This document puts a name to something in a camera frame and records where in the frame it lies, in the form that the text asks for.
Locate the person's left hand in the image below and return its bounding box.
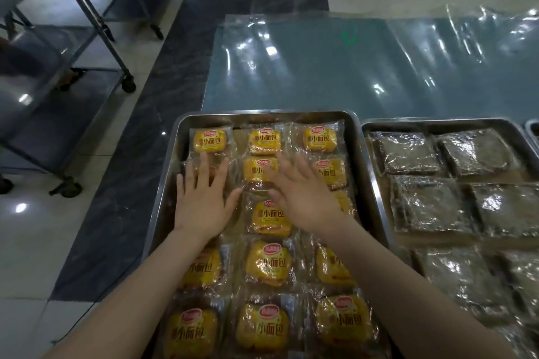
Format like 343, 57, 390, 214
174, 152, 244, 244

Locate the person's right hand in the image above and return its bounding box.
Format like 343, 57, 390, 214
262, 153, 350, 238

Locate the person's left forearm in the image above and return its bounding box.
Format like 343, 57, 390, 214
42, 226, 220, 359

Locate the person's right forearm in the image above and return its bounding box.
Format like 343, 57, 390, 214
319, 220, 519, 359

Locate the metal tray with yellow packets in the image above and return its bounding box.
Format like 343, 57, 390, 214
141, 110, 395, 359

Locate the group of yellow bread packets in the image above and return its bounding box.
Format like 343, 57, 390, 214
162, 121, 390, 359

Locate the clear plastic sheet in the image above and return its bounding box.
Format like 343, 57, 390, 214
201, 4, 539, 125

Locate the large metal rack trolley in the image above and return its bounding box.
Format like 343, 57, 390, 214
0, 0, 137, 199

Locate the metal tray with dark packets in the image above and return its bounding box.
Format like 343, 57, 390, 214
361, 117, 539, 359

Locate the group of dark bread packets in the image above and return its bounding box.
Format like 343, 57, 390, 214
367, 127, 539, 359

